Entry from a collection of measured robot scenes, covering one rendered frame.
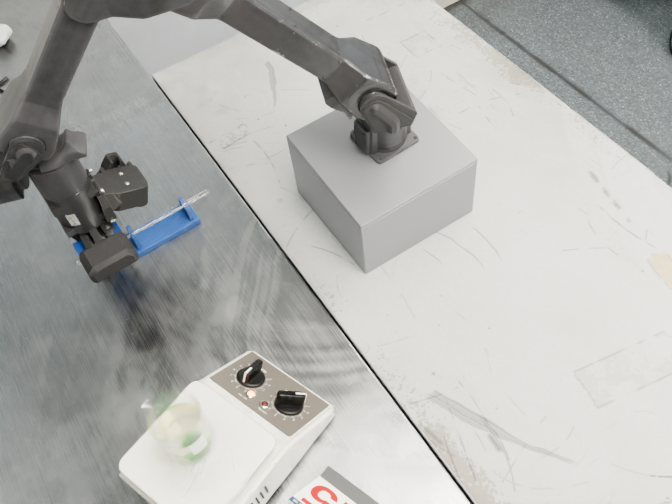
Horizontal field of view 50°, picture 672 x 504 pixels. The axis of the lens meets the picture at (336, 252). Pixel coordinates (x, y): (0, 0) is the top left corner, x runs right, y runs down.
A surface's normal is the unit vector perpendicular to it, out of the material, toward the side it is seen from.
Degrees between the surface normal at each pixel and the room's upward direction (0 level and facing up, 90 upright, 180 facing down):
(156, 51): 90
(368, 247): 90
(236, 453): 0
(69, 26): 94
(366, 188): 4
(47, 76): 94
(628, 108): 0
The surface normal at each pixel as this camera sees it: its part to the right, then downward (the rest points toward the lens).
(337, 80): -0.15, 0.59
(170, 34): 0.54, 0.66
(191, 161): -0.10, -0.58
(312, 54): 0.23, 0.82
